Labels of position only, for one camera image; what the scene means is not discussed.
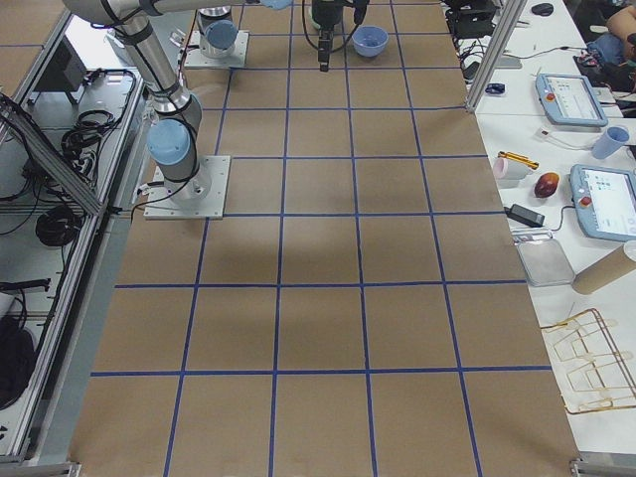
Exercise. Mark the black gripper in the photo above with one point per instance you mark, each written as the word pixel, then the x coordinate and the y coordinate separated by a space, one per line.
pixel 324 14

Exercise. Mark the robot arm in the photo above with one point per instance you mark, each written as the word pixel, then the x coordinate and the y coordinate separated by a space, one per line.
pixel 172 139
pixel 218 32

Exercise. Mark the blue bowl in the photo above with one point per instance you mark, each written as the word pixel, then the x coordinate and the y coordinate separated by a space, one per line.
pixel 369 41

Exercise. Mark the small blue black device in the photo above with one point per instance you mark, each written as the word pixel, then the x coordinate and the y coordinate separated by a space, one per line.
pixel 495 88

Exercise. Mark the pink plastic cup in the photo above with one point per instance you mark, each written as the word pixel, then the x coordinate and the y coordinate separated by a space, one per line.
pixel 509 169

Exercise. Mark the gold cylindrical tool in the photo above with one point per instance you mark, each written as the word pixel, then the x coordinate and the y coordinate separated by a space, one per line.
pixel 520 159

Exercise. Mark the far teach pendant tablet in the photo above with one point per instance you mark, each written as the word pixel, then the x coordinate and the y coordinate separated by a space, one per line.
pixel 569 100

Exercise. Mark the teach pendant tablet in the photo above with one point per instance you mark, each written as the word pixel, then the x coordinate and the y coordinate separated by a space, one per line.
pixel 604 200
pixel 569 100

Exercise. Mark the black power adapter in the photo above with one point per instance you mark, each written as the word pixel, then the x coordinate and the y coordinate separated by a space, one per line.
pixel 524 216

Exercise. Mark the red mango fruit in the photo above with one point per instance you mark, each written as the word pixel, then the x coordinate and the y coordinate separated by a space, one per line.
pixel 546 185

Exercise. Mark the light blue plastic cup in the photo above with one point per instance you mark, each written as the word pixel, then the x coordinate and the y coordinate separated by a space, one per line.
pixel 610 141

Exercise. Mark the metal tin tray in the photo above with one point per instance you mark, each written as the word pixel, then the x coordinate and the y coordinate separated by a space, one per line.
pixel 542 257

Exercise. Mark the near teach pendant tablet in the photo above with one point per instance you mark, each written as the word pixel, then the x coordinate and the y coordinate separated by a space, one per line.
pixel 604 200

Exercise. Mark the cardboard tube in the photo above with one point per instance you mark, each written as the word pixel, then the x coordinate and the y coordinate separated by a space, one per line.
pixel 611 267

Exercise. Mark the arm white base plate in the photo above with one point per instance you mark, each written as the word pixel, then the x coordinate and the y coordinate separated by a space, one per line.
pixel 203 56
pixel 203 197

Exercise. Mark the aluminium frame post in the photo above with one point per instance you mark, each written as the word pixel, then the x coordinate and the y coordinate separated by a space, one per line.
pixel 508 20

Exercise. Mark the gold wire rack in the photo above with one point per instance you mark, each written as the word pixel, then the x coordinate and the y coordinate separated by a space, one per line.
pixel 592 371

